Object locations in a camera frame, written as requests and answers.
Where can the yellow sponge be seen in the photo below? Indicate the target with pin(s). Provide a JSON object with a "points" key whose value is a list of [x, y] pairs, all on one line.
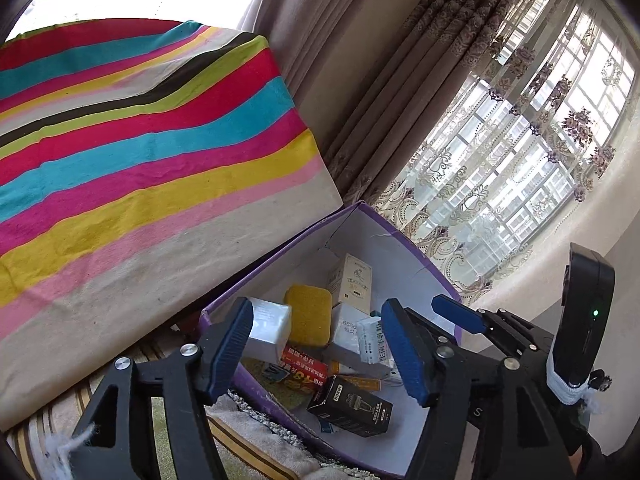
{"points": [[311, 311]]}

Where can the green sponge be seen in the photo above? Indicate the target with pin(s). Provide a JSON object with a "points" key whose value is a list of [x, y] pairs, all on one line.
{"points": [[272, 380]]}

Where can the cream box with logo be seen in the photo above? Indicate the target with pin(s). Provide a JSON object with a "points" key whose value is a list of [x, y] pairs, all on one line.
{"points": [[350, 282]]}

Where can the silver white box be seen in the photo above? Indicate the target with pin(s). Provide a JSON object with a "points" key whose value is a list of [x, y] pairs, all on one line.
{"points": [[271, 328]]}

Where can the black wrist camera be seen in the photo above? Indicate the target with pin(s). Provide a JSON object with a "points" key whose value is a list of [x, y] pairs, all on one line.
{"points": [[588, 289]]}

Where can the small white square box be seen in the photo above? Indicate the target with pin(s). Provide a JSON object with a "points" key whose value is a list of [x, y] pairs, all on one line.
{"points": [[371, 340]]}

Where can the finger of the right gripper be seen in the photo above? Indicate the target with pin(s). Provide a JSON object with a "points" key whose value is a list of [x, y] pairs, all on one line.
{"points": [[468, 319]]}

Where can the red tissue pack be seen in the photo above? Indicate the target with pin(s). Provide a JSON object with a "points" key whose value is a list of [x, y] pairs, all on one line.
{"points": [[305, 373]]}

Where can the colourful striped cushion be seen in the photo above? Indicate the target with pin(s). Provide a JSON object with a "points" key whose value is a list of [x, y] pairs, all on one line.
{"points": [[143, 162]]}

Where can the black product box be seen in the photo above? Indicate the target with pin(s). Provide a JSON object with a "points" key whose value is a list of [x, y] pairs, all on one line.
{"points": [[351, 408]]}

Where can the pink white flower box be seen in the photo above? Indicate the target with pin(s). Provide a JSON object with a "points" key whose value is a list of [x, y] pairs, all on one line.
{"points": [[343, 347]]}

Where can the beige curtain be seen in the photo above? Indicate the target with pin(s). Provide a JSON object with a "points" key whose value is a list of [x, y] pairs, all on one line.
{"points": [[360, 71]]}

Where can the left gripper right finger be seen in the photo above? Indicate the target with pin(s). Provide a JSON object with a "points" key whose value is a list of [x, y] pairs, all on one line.
{"points": [[512, 335]]}

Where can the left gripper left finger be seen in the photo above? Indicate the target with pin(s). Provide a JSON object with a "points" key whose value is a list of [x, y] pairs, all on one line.
{"points": [[117, 425]]}

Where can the orange tissue pack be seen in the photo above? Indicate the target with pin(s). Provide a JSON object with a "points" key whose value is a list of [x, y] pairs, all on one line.
{"points": [[361, 381]]}

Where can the floral lace curtain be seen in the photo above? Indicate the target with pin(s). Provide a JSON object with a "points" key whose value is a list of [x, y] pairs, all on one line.
{"points": [[521, 146]]}

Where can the purple storage box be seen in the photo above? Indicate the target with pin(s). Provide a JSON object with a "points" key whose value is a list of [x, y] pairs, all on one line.
{"points": [[362, 260]]}

